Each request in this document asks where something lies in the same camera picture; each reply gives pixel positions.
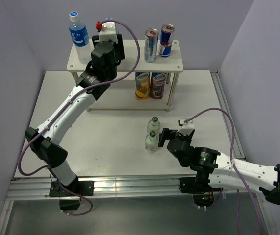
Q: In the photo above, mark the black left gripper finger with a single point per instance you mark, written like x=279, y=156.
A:
x=96, y=41
x=119, y=46

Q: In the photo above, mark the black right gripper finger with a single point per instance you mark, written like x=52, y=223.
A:
x=166, y=134
x=186, y=135

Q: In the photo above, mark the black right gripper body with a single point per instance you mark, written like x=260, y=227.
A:
x=182, y=137

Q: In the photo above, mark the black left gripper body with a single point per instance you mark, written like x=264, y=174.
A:
x=113, y=73

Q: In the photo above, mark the green cap soda bottle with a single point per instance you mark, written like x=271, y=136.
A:
x=151, y=142
x=153, y=125

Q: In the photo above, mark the Red Bull can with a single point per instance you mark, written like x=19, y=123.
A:
x=166, y=39
x=150, y=45

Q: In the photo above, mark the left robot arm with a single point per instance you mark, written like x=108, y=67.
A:
x=94, y=81

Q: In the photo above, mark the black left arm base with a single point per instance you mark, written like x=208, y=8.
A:
x=71, y=201

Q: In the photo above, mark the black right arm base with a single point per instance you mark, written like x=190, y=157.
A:
x=204, y=196

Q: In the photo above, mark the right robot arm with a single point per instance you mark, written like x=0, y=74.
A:
x=216, y=170

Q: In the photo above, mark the white two-tier shelf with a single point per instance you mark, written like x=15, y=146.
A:
x=121, y=95

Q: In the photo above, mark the yellow pineapple juice carton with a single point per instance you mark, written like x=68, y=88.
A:
x=142, y=85

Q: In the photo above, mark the dark red berry juice carton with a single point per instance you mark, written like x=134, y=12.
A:
x=158, y=81

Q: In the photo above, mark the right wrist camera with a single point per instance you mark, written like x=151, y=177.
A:
x=186, y=127

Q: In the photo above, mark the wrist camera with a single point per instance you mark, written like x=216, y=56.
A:
x=186, y=127
x=107, y=31

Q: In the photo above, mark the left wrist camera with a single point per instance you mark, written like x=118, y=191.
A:
x=107, y=31

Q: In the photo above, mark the aluminium rail frame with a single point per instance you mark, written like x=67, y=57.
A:
x=136, y=192

